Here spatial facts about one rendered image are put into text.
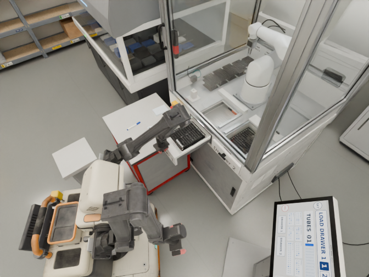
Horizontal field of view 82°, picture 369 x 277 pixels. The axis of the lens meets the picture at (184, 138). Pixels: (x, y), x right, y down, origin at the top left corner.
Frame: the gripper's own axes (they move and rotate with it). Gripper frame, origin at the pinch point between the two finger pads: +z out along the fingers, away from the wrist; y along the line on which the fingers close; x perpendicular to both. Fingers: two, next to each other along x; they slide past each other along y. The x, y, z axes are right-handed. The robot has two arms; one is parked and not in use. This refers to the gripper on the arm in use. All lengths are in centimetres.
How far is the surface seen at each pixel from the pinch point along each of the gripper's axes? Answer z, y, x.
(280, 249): -11, 14, -91
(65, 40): 79, 1, 380
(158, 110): 12, 24, 49
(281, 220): -11, 26, -82
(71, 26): 58, 23, 376
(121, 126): 14, -12, 54
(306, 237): -21, 25, -94
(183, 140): 0.1, 18.2, -1.0
